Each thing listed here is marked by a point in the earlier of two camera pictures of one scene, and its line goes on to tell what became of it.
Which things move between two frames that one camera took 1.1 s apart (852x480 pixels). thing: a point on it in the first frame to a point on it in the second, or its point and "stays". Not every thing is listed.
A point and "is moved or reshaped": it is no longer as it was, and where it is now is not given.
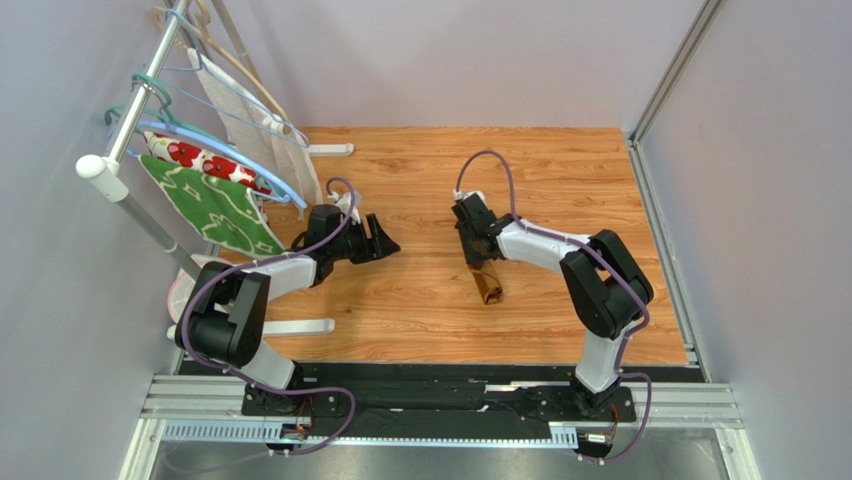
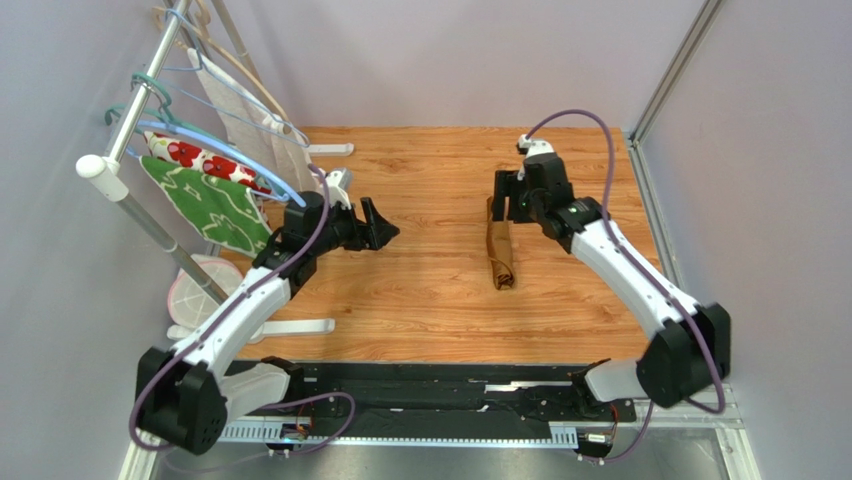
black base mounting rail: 461,392 stays
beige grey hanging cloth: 264,136 stays
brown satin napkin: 488,281 is moved or reshaped
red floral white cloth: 185,154 stays
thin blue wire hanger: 303,142 stays
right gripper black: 475,252 to 509,184
